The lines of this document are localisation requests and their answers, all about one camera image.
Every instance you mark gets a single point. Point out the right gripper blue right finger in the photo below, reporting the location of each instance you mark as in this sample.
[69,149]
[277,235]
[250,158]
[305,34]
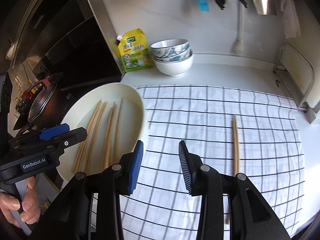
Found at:
[188,168]

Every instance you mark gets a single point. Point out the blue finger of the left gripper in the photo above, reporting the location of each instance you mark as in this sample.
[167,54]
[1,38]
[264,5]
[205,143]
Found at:
[69,139]
[48,133]

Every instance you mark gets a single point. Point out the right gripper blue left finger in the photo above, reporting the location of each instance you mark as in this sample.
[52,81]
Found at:
[134,166]

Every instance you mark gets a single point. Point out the dark pot with glass lid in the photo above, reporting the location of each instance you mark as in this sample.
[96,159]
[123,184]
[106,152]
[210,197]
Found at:
[42,105]

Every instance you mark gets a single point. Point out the cream round tray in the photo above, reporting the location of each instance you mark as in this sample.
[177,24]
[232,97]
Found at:
[133,124]

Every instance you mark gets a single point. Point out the white checkered cloth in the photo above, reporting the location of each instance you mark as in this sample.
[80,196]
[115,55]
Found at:
[270,152]

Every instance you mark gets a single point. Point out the white bottom bowl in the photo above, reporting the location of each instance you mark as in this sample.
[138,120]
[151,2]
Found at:
[174,69]

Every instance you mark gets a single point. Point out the yellow seasoning pouch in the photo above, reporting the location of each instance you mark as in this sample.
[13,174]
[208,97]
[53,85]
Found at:
[134,52]

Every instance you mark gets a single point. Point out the blue patterned top bowl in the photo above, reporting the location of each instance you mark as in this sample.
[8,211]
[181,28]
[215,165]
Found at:
[171,47]

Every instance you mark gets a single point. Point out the metal rack with board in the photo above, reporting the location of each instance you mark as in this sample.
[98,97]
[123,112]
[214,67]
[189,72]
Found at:
[296,74]

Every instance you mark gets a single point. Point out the blue silicone brush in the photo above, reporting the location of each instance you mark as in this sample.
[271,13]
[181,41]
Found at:
[203,5]

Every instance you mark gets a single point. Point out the white hanging cloth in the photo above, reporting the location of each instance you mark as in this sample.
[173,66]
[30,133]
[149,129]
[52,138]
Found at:
[290,19]

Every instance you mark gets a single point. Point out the white wall pipe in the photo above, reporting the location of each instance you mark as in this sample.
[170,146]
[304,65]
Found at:
[239,43]

